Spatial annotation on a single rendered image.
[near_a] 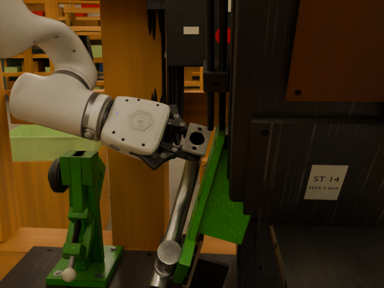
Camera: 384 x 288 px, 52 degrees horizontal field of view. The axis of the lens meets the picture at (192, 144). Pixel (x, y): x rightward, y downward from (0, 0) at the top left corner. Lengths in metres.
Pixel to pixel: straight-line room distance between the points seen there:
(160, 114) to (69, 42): 0.20
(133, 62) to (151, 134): 0.31
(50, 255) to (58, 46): 0.53
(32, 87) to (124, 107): 0.15
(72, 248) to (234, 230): 0.38
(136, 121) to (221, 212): 0.21
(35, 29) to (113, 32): 0.33
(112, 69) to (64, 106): 0.29
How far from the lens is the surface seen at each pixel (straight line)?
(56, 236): 1.18
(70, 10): 7.73
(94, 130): 0.68
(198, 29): 0.81
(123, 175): 0.99
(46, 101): 0.70
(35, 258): 1.04
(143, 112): 0.68
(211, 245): 1.07
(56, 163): 0.87
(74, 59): 0.75
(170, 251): 0.62
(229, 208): 0.60
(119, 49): 0.94
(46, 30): 0.67
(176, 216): 0.74
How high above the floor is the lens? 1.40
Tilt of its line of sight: 14 degrees down
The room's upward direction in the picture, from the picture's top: straight up
